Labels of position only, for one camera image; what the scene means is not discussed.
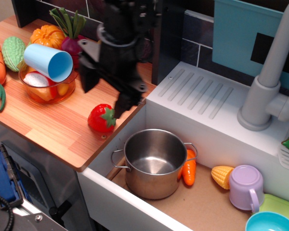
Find black cable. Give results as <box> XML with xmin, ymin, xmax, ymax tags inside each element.
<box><xmin>0</xmin><ymin>193</ymin><xmax>15</xmax><ymax>231</ymax></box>

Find white toy sink unit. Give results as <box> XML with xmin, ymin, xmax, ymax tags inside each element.
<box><xmin>78</xmin><ymin>63</ymin><xmax>289</xmax><ymax>231</ymax></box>

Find white slotted spatula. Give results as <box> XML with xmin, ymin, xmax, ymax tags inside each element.
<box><xmin>278</xmin><ymin>145</ymin><xmax>289</xmax><ymax>170</ymax></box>

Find yellow toy corn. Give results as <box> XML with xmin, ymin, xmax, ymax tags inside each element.
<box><xmin>211</xmin><ymin>166</ymin><xmax>234</xmax><ymax>190</ymax></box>

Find blue clamp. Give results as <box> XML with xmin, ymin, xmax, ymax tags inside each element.
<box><xmin>0</xmin><ymin>144</ymin><xmax>32</xmax><ymax>207</ymax></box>

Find purple toy beet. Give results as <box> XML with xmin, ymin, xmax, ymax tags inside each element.
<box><xmin>50</xmin><ymin>8</ymin><xmax>86</xmax><ymax>69</ymax></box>

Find purple plastic mug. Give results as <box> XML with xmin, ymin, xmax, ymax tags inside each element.
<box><xmin>229</xmin><ymin>165</ymin><xmax>264</xmax><ymax>213</ymax></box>

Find stainless steel pot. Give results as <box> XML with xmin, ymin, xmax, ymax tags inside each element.
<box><xmin>121</xmin><ymin>129</ymin><xmax>196</xmax><ymax>200</ymax></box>

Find orange toy pumpkin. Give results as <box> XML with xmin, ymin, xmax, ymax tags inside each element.
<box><xmin>30</xmin><ymin>25</ymin><xmax>65</xmax><ymax>50</ymax></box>

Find green plastic plate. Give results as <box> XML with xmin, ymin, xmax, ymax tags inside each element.
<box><xmin>259</xmin><ymin>193</ymin><xmax>289</xmax><ymax>219</ymax></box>

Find teal box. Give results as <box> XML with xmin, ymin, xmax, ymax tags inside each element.
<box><xmin>212</xmin><ymin>0</ymin><xmax>283</xmax><ymax>86</ymax></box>

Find red toy strawberry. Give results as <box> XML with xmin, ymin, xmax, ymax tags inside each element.
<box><xmin>87</xmin><ymin>103</ymin><xmax>116</xmax><ymax>132</ymax></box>

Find orange transparent bowl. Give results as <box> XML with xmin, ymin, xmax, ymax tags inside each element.
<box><xmin>19</xmin><ymin>65</ymin><xmax>78</xmax><ymax>103</ymax></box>

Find light blue plastic cup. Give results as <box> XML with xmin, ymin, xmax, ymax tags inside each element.
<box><xmin>24</xmin><ymin>44</ymin><xmax>73</xmax><ymax>82</ymax></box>

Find green toy bitter gourd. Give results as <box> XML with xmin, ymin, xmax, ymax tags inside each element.
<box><xmin>2</xmin><ymin>36</ymin><xmax>26</xmax><ymax>72</ymax></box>

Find grey toy faucet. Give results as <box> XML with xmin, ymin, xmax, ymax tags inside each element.
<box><xmin>237</xmin><ymin>4</ymin><xmax>289</xmax><ymax>131</ymax></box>

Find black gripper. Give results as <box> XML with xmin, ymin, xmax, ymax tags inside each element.
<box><xmin>78</xmin><ymin>39</ymin><xmax>147</xmax><ymax>119</ymax></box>

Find teal plastic bowl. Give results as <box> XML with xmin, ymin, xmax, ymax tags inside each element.
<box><xmin>245</xmin><ymin>212</ymin><xmax>289</xmax><ymax>231</ymax></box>

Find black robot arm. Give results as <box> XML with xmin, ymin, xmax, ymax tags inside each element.
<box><xmin>78</xmin><ymin>0</ymin><xmax>160</xmax><ymax>118</ymax></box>

